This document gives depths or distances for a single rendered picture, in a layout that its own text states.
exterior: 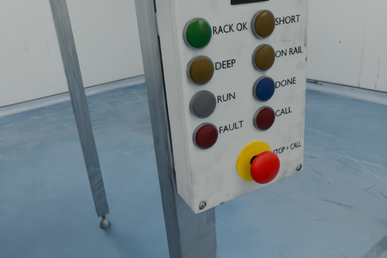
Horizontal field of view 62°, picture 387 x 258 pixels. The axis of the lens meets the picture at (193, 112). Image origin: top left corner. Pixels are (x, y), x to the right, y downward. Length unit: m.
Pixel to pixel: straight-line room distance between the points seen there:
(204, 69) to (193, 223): 0.24
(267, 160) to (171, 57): 0.16
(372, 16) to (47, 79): 3.48
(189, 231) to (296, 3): 0.33
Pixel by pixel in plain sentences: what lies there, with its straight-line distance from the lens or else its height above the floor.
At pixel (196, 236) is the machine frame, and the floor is 0.75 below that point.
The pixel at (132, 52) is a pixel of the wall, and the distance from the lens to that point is 4.51.
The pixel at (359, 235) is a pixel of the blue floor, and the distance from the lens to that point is 1.74.
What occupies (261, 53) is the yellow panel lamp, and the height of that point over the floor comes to 1.01.
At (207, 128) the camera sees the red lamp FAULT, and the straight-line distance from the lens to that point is 0.34.
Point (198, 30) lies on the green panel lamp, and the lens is 0.32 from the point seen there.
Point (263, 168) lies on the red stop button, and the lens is 0.38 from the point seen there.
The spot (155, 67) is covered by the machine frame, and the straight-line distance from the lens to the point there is 0.39.
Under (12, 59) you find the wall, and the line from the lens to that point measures 4.12.
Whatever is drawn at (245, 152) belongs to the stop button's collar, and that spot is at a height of 0.90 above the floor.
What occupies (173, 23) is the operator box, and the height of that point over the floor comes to 1.05.
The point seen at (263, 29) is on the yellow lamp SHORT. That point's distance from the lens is 0.36.
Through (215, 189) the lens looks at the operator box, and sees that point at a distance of 0.39.
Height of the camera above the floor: 1.08
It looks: 20 degrees down
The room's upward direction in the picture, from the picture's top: 5 degrees counter-clockwise
